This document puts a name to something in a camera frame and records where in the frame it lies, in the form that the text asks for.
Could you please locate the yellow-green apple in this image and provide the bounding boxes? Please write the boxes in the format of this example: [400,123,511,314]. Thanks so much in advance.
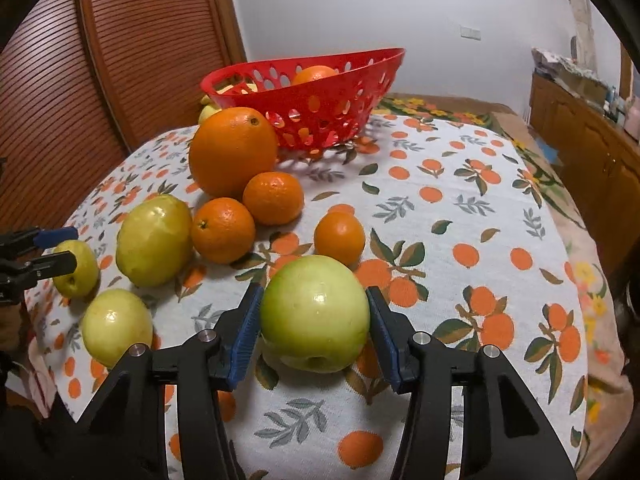
[81,288,154,368]

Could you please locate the pink cloth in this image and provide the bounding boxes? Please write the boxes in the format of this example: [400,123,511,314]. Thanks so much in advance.
[27,350,58,418]

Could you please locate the small green apple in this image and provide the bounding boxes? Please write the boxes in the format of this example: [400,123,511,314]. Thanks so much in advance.
[52,240,100,299]

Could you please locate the small mandarin orange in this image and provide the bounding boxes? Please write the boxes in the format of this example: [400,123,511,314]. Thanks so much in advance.
[313,211,366,267]
[243,171,305,226]
[191,197,256,265]

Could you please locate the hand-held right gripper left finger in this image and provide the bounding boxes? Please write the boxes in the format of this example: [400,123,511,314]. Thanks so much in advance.
[47,282,264,480]

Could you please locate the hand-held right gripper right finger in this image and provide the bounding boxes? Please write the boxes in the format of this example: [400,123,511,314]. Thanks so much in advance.
[365,286,581,480]

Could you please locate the large yellow pear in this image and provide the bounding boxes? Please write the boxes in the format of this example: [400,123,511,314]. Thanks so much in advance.
[116,195,194,288]

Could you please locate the large orange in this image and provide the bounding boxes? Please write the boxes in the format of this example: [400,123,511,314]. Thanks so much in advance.
[188,107,279,200]

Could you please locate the floral blanket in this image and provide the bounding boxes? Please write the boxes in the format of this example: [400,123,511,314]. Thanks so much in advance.
[372,92,632,480]

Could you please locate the orange-print white tablecloth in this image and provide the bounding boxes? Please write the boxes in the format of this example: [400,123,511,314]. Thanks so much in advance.
[22,110,588,480]

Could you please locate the row of small bottles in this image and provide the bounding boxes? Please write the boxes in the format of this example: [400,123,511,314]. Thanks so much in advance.
[601,84,640,138]

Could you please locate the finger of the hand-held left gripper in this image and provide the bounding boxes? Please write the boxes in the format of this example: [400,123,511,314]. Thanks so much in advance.
[0,251,77,288]
[0,226,79,254]

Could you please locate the cluttered cardboard box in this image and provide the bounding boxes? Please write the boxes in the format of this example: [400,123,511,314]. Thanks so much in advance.
[531,47,610,98]

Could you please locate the brown slatted wardrobe door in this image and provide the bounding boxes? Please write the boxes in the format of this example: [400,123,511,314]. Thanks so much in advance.
[0,0,248,241]

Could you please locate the red perforated plastic basket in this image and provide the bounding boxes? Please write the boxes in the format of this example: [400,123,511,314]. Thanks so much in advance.
[200,48,406,151]

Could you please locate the wooden cabinet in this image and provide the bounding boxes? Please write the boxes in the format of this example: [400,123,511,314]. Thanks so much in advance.
[529,72,640,273]

